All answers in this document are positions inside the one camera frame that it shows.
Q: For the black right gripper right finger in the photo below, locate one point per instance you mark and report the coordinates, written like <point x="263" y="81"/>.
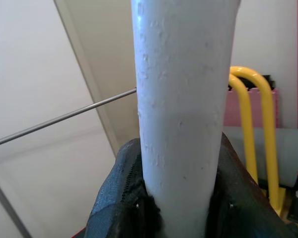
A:
<point x="238" y="210"/>

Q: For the thin metal rod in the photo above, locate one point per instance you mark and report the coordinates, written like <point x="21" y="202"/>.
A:
<point x="64" y="117"/>

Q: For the pink foam mat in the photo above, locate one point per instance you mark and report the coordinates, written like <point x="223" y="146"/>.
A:
<point x="256" y="111"/>

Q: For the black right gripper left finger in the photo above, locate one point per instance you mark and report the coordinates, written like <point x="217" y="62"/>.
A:
<point x="119" y="198"/>

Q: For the grey rolled mat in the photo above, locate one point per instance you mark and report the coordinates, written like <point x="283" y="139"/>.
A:
<point x="288" y="148"/>

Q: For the yellow metal tube frame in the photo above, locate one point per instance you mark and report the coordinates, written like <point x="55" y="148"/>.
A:
<point x="267" y="124"/>

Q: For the grey metal pole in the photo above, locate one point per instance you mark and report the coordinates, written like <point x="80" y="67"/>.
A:
<point x="6" y="205"/>

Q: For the black foam mat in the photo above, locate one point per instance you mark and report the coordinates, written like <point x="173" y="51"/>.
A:
<point x="270" y="81"/>

